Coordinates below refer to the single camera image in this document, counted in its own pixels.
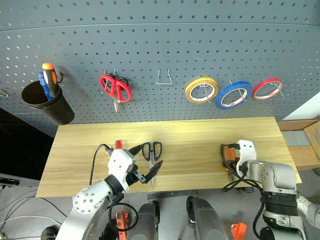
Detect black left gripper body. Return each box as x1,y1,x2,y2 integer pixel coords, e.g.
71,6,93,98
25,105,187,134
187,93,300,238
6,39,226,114
122,163,147,193

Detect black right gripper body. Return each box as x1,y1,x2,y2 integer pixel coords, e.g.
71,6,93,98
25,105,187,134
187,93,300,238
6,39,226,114
231,142,241,168

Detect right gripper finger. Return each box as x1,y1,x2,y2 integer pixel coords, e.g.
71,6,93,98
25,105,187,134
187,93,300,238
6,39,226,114
220,143,237,164
223,162,238,181

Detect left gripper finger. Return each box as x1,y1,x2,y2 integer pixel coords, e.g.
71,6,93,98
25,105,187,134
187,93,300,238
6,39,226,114
144,159,164,185
128,143,146,155

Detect orange-handled pliers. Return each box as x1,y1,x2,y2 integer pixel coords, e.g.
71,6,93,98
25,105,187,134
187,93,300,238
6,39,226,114
223,147,237,172

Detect blue tape roll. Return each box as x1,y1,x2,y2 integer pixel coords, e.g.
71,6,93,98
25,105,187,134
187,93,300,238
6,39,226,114
215,80,253,110

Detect red tape roll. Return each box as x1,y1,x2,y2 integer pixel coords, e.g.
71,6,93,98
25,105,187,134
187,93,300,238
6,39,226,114
251,77,284,101

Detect yellow tape roll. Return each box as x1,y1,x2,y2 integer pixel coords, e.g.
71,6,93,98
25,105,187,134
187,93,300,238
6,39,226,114
185,77,220,104

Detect grey perforated pegboard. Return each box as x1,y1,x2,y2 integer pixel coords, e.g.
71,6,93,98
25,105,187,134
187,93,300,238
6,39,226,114
0,0,320,139

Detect dark rounded robot shape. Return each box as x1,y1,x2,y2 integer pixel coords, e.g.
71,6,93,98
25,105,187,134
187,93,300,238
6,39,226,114
129,200,161,240
186,195,226,240

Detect orange clamp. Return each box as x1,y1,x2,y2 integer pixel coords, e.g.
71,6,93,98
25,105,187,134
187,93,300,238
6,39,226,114
115,210,129,240
230,222,249,240

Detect brown cardboard box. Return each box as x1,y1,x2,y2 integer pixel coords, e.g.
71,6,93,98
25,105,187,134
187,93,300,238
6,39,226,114
277,119,320,171

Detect black plastic cup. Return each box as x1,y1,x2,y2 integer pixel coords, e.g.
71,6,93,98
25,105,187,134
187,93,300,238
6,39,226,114
21,80,76,126

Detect orange and black screwdriver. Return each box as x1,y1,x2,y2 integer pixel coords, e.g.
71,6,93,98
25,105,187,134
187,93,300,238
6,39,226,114
41,62,60,100

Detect black bar on floor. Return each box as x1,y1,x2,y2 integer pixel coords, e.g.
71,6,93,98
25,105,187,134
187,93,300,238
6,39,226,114
0,178,20,187

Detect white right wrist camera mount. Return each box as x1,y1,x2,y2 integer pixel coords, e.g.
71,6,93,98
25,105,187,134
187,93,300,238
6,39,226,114
235,139,258,176

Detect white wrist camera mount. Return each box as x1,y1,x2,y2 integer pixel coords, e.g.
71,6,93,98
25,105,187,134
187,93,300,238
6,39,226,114
107,148,137,186
235,139,258,176

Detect large black-handled scissors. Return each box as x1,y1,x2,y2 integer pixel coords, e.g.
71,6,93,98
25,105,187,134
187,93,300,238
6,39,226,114
141,141,163,189

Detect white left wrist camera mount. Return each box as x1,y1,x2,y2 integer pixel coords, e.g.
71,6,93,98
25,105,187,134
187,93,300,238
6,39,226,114
107,148,137,186

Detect metal table edge bracket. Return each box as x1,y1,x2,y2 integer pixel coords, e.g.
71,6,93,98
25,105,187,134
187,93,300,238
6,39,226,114
146,189,199,201

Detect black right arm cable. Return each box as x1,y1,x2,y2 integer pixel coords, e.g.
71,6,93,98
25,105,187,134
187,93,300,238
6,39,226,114
222,163,266,239

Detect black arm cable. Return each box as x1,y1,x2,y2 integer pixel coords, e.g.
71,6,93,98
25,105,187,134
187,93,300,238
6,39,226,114
89,143,139,232
222,163,266,239

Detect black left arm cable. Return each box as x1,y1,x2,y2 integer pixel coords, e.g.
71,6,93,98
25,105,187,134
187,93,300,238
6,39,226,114
89,143,139,232

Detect red-handled scissors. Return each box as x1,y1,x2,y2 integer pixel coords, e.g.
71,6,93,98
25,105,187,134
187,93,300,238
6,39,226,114
99,73,133,113

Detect empty metal wire hook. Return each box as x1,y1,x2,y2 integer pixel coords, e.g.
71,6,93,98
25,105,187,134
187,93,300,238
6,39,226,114
155,68,173,85

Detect thin floor cable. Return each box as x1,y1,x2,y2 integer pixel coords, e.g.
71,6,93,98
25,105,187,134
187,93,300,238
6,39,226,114
0,192,68,226

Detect blue-handled screwdriver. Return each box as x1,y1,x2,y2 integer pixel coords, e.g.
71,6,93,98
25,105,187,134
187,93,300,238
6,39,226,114
37,72,54,102

